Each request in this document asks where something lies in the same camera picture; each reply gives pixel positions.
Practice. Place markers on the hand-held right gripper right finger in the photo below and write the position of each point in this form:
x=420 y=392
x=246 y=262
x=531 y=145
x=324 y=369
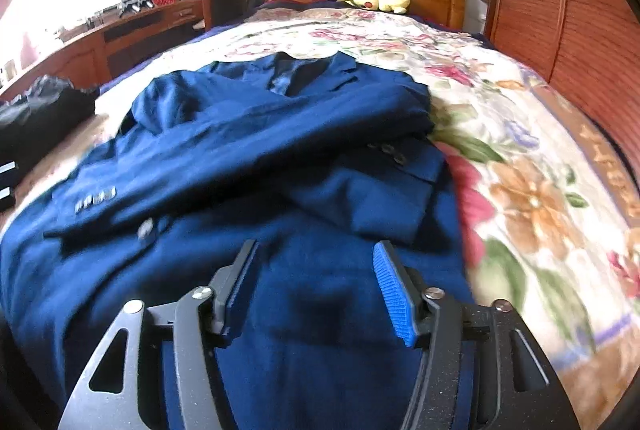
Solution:
x=397 y=295

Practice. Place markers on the floral blanket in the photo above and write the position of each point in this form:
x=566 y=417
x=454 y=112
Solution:
x=525 y=190

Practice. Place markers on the black clothes pile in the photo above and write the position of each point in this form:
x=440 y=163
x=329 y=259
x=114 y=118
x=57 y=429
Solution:
x=45 y=115

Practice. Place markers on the black metal tool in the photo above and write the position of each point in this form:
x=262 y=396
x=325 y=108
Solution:
x=134 y=4

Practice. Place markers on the wooden desk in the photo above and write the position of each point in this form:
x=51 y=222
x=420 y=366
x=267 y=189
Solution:
x=130 y=40

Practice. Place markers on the blue suit jacket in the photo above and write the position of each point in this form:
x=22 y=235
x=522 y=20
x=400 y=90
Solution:
x=280 y=150

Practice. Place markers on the wooden louvred wardrobe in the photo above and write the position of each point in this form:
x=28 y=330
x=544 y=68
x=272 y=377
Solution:
x=575 y=10

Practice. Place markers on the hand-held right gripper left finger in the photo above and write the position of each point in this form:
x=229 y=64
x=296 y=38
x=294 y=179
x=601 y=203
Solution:
x=235 y=295

